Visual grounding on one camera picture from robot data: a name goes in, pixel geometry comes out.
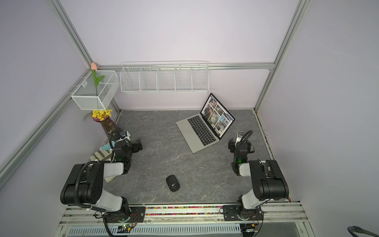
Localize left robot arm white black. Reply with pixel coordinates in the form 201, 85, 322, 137
60, 138, 143, 223

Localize long white wire basket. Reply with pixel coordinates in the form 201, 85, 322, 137
120, 61, 210, 93

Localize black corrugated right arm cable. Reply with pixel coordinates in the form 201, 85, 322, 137
233, 129, 255, 166

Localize pink tulip artificial flower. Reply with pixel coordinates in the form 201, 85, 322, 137
91, 62, 105, 96

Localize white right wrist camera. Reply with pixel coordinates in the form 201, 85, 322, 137
236, 131, 245, 143

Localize beige gardening gloves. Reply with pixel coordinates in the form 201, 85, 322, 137
89, 148, 112, 161

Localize silver laptop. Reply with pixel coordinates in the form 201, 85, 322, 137
176, 93, 235, 153

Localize small white wire basket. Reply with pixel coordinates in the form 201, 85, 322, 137
71, 70, 120, 111

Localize yellow flowers in dark vase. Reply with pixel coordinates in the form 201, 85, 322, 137
83, 109, 122, 140

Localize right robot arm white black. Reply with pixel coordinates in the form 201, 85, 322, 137
222, 139, 289, 221

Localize aluminium frame struts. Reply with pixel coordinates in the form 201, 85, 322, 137
1, 1, 310, 188

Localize black wireless mouse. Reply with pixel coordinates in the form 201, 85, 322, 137
166, 175, 180, 192

